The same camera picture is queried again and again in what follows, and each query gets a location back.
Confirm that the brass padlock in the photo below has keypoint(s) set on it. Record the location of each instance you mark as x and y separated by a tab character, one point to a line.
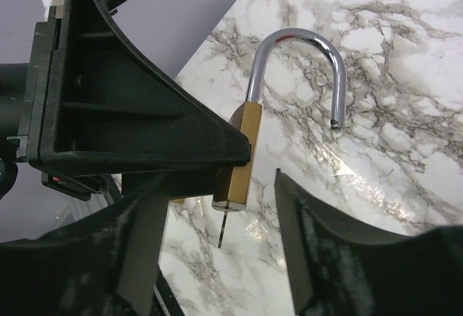
234	182

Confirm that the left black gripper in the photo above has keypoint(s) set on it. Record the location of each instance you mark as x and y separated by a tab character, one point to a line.
89	100

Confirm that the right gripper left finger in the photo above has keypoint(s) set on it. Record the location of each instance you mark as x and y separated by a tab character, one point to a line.
104	264

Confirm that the silver padlock key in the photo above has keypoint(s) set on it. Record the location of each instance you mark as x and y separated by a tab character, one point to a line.
223	226

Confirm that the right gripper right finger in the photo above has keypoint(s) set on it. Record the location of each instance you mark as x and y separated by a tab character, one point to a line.
338	265

